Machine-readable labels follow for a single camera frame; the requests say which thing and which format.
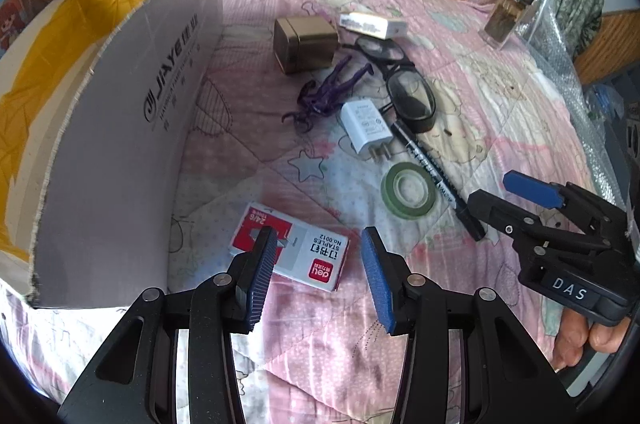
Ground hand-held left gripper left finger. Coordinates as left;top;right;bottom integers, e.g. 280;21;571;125
57;226;278;424

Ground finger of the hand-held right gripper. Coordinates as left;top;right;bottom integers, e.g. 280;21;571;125
467;189;601;255
502;170;626;235

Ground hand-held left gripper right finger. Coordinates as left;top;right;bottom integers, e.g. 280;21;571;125
361;226;583;424

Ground red white staples box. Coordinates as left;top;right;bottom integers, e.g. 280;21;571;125
231;202;351;292

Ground black marker pen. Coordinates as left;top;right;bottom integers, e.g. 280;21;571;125
391;120;487;242

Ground green tape roll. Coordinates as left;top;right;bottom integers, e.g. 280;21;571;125
381;163;439;219

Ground black eyeglasses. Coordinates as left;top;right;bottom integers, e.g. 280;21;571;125
341;34;437;135

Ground white cardboard box yellow tape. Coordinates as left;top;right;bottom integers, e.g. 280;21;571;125
0;0;224;309

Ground white tissue pack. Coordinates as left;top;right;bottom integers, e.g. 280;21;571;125
339;11;408;40

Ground person's right hand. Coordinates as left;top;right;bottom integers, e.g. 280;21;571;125
552;308;632;370

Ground pink printed blanket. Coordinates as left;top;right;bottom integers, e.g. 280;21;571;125
0;0;601;424

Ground clear bubble wrap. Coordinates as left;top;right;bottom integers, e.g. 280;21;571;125
520;0;640;229

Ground white charger plug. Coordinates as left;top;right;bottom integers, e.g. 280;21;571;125
340;100;394;162

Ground glass jar metal lid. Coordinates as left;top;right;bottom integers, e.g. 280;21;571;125
478;0;537;50

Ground gold tin box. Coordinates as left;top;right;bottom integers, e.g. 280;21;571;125
273;16;341;76

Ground pink toy box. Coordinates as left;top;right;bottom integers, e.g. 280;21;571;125
0;0;31;54

